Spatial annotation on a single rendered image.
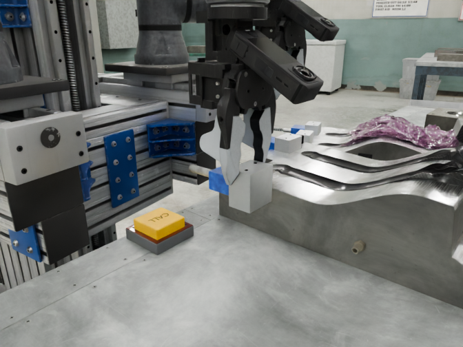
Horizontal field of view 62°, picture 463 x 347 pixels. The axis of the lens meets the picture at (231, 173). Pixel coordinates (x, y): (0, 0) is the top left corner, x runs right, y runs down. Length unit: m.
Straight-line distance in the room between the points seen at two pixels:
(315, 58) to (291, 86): 6.91
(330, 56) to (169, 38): 6.27
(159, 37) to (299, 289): 0.76
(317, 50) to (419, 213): 6.83
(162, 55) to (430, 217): 0.77
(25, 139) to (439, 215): 0.58
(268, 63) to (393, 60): 7.51
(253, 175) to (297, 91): 0.12
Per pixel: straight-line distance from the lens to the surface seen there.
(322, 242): 0.61
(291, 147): 0.80
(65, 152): 0.70
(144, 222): 0.64
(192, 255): 0.61
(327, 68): 7.28
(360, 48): 8.01
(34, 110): 0.77
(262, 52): 0.44
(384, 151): 0.91
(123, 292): 0.55
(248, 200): 0.49
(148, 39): 1.08
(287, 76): 0.42
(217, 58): 0.50
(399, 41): 7.91
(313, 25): 0.74
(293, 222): 0.63
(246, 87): 0.46
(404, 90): 7.30
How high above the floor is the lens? 1.13
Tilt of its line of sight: 21 degrees down
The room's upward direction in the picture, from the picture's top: straight up
